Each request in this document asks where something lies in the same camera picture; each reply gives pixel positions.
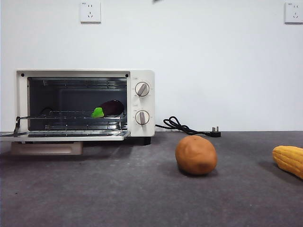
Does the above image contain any purple eggplant green stem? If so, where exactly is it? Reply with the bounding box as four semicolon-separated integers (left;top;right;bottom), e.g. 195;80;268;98
91;99;125;118

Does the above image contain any beige oven knob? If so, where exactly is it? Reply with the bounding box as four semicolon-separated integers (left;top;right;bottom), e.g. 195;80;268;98
134;110;151;126
134;82;151;97

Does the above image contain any white toaster oven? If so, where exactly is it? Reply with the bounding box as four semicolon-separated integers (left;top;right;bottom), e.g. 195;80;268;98
16;69;156;146

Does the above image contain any brown potato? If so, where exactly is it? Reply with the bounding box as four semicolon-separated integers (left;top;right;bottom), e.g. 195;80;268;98
175;135;218;175

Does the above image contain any yellow corn cob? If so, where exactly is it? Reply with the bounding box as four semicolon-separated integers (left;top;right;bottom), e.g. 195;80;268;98
272;145;303;180

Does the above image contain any white wall socket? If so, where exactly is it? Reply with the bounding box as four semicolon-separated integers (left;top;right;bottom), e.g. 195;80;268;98
80;1;102;24
284;1;303;24

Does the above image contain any black power cable with plug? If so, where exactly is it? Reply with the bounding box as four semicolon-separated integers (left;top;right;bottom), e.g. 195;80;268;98
155;115;222;138

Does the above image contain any metal wire oven rack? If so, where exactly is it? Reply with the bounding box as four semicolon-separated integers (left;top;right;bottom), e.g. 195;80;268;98
27;110;128;138

